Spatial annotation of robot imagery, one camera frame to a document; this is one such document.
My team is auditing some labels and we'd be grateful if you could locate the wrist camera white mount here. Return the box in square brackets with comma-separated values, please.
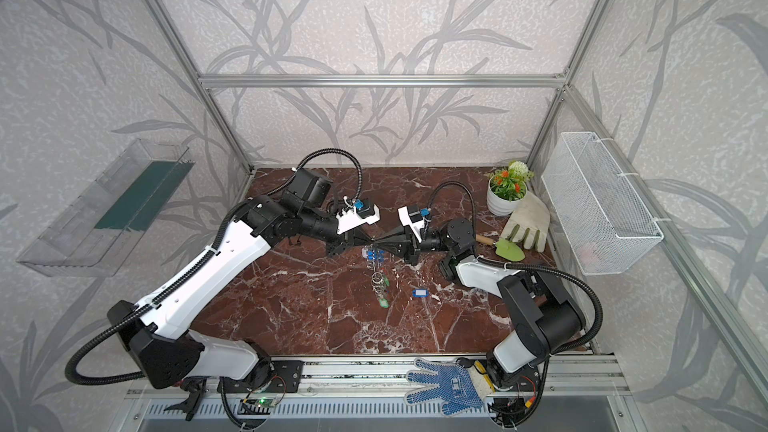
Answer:
[335, 199, 380, 235]
[398, 205, 429, 242]

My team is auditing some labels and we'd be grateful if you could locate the steel key ring disc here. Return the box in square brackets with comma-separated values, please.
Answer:
[362, 246, 390, 309]

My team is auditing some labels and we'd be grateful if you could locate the blue dotted work glove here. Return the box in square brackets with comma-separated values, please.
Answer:
[404, 358, 495, 417]

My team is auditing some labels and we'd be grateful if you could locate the beige work glove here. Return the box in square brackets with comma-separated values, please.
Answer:
[500, 192, 551, 253]

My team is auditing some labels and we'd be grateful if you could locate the white potted flower plant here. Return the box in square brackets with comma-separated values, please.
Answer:
[486, 160, 534, 217]

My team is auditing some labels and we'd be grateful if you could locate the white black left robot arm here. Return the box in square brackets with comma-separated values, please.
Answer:
[65, 148, 380, 389]

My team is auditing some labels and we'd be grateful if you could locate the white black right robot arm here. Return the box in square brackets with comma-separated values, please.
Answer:
[372, 181, 603, 394]

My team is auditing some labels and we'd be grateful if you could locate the green garden trowel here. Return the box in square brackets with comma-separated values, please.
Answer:
[476, 235, 525, 262]

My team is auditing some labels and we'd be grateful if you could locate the clear plastic wall tray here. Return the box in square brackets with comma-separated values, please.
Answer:
[17, 139, 195, 278]

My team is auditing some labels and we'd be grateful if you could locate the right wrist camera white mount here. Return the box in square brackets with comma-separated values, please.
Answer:
[398, 205, 429, 242]

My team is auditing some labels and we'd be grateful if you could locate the green circuit board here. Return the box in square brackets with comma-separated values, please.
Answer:
[238, 397, 283, 416]

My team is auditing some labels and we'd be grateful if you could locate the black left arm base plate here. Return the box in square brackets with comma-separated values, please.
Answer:
[241, 360, 304, 393]

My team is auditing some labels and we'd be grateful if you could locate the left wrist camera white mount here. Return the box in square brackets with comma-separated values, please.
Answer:
[335, 199, 380, 235]

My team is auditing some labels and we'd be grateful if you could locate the white wire mesh basket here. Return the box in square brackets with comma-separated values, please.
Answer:
[541, 132, 664, 276]

